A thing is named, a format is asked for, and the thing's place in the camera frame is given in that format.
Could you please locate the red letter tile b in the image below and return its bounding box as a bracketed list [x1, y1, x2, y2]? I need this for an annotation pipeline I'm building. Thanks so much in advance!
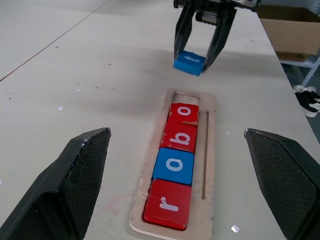
[159, 121, 198, 154]

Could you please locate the black and white sneaker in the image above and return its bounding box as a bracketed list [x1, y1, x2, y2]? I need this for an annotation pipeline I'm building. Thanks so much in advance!
[292, 84, 320, 118]

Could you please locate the red letter tile o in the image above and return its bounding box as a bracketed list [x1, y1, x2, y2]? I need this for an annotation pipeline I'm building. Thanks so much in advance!
[167, 102, 200, 125]

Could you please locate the blue letter tile t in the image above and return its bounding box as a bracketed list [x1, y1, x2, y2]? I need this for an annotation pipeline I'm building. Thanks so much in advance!
[173, 50, 205, 77]

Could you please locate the wooden letter tray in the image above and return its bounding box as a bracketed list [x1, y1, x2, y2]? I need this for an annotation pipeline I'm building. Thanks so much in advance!
[129, 88, 217, 240]

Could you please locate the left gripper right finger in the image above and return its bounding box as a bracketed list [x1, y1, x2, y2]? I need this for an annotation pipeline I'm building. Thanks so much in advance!
[243, 128, 320, 240]

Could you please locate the brown cardboard box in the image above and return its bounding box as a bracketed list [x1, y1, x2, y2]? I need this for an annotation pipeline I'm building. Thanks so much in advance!
[256, 5, 320, 63]

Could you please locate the red letter tile r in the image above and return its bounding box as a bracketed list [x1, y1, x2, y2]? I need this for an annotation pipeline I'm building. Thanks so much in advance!
[142, 178, 193, 231]

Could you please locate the blue letter tile o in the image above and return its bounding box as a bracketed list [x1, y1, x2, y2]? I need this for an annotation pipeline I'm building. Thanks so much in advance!
[152, 147, 195, 186]

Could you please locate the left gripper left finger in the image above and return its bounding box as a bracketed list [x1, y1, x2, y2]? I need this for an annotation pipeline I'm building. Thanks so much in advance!
[0, 127, 113, 240]

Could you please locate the grey metal shelf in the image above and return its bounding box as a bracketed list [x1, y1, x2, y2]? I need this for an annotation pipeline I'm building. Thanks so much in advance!
[279, 53, 320, 89]

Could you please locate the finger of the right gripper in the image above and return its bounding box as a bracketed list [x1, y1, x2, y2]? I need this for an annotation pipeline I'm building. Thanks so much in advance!
[200, 8, 238, 74]
[173, 4, 195, 68]

